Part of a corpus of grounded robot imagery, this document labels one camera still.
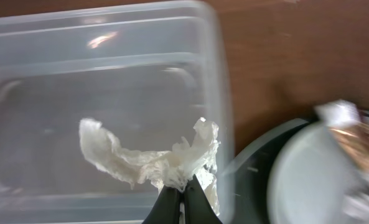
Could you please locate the grey plate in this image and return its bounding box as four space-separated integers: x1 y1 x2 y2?
267 122 362 224

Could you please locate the gold foil wrapper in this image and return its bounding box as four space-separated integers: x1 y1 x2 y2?
314 99 369 187

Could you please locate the white napkin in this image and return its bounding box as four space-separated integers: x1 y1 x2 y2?
79 117 220 215
342 189 369 223

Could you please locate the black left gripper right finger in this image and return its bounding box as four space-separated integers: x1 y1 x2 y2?
184 175 222 224

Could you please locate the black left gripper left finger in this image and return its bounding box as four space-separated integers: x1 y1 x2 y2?
142 186 181 224

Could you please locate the clear plastic bin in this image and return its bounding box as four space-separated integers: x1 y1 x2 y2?
0 1 234 223

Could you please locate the round black tray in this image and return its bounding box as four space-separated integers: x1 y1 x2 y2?
224 108 369 224

